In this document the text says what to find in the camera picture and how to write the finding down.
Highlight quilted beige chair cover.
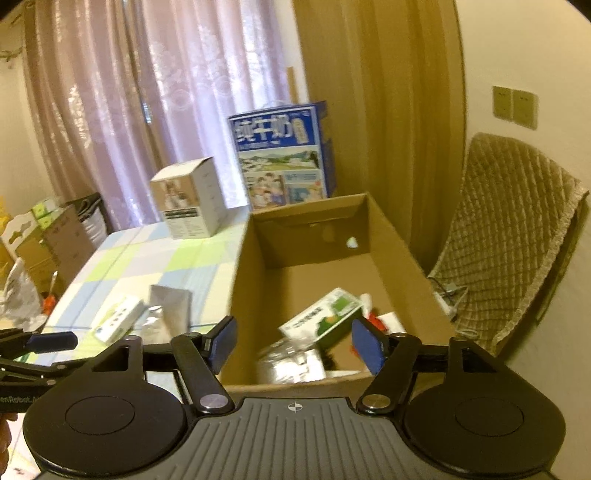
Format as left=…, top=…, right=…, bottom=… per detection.
left=427, top=132, right=590, bottom=357

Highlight brown cardboard boxes stack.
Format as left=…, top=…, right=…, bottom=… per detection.
left=0, top=203, right=95, bottom=298

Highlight pale purple curtain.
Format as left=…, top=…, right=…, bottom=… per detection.
left=22, top=0, right=306, bottom=232

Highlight white ointment box green parrot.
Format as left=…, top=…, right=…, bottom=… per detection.
left=279, top=288, right=363, bottom=355

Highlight white plug with cable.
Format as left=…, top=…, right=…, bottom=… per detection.
left=428, top=276, right=481, bottom=340

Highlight checked tablecloth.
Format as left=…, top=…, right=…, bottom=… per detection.
left=25, top=217, right=251, bottom=370

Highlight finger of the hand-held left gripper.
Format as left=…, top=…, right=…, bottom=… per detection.
left=0, top=359, right=88, bottom=384
left=0, top=328, right=79, bottom=357

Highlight orange handled scissors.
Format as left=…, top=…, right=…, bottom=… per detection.
left=42, top=272, right=61, bottom=312

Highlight white medicine box blue label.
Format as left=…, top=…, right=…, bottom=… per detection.
left=93, top=295, right=145, bottom=345

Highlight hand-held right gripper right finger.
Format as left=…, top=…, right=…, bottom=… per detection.
left=352, top=318, right=504, bottom=416

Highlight white box with dog print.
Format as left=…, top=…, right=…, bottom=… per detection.
left=150, top=156, right=227, bottom=240

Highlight silver foil bag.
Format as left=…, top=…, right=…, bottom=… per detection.
left=139, top=283, right=193, bottom=341

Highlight black and white striped bag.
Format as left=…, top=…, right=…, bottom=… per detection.
left=75, top=193, right=110, bottom=251

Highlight beige wall switch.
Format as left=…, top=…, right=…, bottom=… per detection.
left=492, top=85, right=539, bottom=131

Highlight brown curtain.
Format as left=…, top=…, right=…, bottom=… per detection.
left=292, top=0, right=465, bottom=274

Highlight crumpled silver plastic bag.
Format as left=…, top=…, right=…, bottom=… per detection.
left=0, top=257, right=43, bottom=320

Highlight brown cardboard box container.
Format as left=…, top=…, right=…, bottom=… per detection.
left=218, top=192, right=459, bottom=394

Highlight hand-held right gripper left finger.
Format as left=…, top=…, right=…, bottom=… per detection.
left=90, top=316, right=238, bottom=415

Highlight blue milk carton box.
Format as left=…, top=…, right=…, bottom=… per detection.
left=228, top=100, right=338, bottom=212

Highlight green tissue box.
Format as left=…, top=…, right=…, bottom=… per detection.
left=31, top=198, right=64, bottom=230

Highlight silver packet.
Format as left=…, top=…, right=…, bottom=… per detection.
left=255, top=338, right=328, bottom=385

